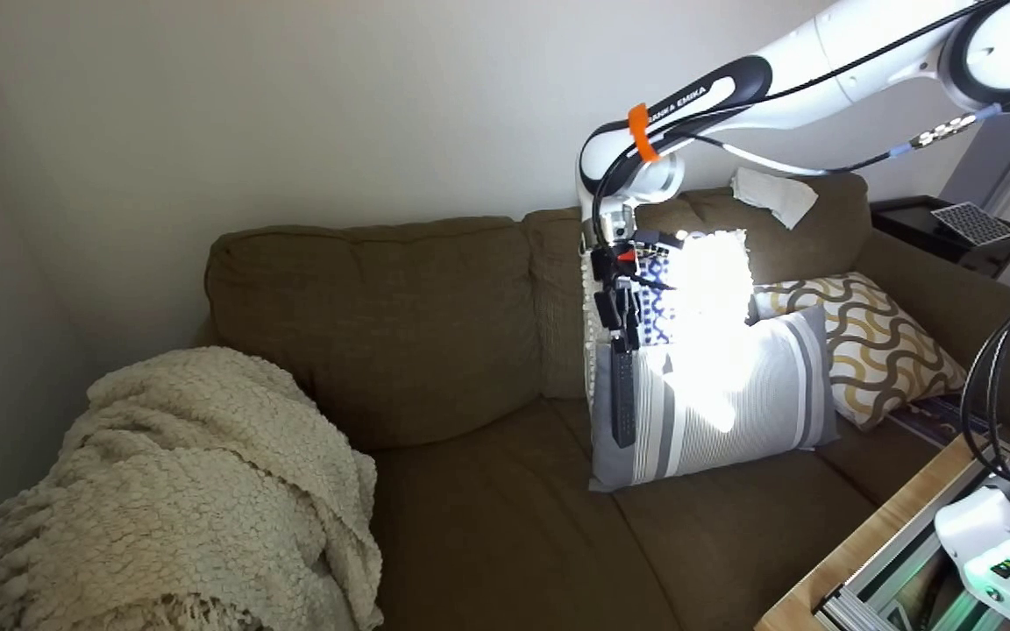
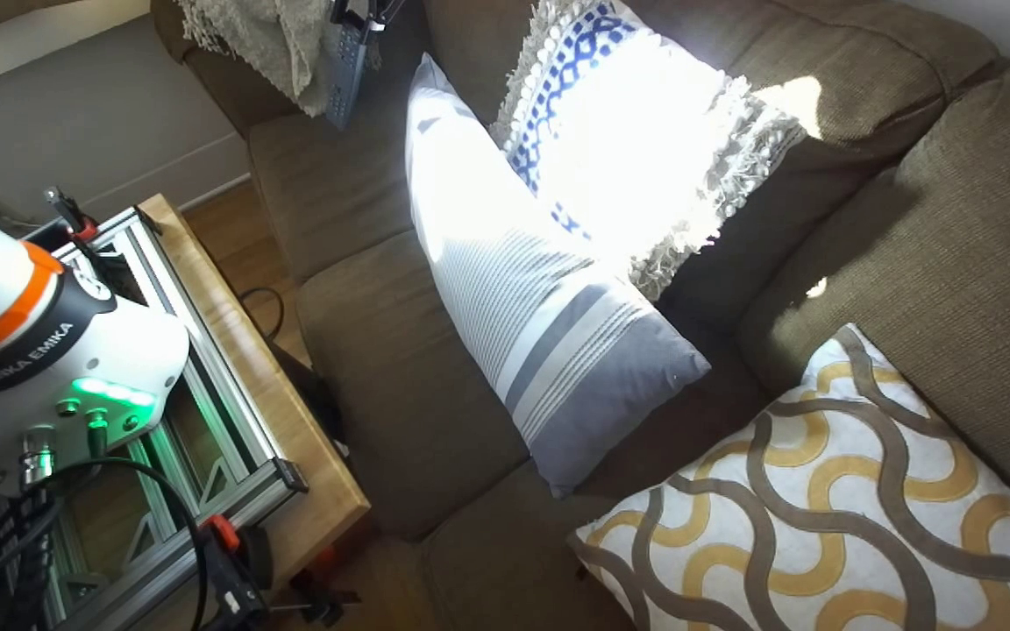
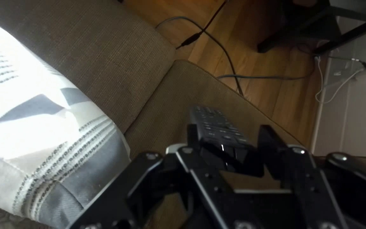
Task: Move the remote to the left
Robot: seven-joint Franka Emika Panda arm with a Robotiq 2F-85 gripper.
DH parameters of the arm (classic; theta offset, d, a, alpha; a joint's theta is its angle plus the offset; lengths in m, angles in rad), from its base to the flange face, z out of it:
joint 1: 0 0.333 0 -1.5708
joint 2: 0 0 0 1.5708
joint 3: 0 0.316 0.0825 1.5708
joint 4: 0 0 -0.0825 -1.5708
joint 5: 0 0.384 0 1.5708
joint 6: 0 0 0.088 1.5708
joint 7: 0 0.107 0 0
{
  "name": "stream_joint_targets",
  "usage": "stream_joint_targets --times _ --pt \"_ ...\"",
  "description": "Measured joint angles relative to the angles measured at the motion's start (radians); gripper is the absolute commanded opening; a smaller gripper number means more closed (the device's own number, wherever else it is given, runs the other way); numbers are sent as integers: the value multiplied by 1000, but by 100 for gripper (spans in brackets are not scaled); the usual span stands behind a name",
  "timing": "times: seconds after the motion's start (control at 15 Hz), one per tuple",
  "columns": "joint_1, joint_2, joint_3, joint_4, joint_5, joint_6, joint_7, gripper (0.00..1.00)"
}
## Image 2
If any white blue fringed pillow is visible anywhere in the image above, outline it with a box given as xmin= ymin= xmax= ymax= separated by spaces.
xmin=492 ymin=0 xmax=815 ymax=304

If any wavy pattern yellow grey pillow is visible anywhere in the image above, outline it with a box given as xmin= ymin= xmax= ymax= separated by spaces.
xmin=569 ymin=321 xmax=1010 ymax=631

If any brown fabric sofa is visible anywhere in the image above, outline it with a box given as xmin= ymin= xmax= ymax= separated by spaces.
xmin=150 ymin=0 xmax=1010 ymax=631

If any aluminium profile frame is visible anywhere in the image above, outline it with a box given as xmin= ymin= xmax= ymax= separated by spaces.
xmin=12 ymin=208 xmax=309 ymax=631

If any black floor cable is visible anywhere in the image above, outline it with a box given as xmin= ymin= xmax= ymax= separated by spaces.
xmin=235 ymin=283 xmax=292 ymax=348

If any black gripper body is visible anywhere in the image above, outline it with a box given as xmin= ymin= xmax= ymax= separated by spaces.
xmin=331 ymin=0 xmax=412 ymax=38

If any black orange bar clamp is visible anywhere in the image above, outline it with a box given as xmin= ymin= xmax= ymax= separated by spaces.
xmin=192 ymin=511 xmax=363 ymax=631

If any beige knitted blanket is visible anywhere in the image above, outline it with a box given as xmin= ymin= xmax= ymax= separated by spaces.
xmin=173 ymin=0 xmax=340 ymax=119

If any wooden table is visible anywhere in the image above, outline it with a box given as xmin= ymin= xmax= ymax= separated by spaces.
xmin=132 ymin=189 xmax=374 ymax=589

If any grey white striped pillow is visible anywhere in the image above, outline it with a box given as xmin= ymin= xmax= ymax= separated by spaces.
xmin=401 ymin=49 xmax=717 ymax=500

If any dark remote control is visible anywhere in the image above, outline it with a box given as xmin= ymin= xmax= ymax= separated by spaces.
xmin=320 ymin=13 xmax=398 ymax=133

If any red black clamp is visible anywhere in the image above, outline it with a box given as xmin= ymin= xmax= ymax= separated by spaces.
xmin=43 ymin=181 xmax=105 ymax=251

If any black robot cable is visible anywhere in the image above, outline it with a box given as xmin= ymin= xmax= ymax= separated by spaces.
xmin=0 ymin=451 xmax=216 ymax=631

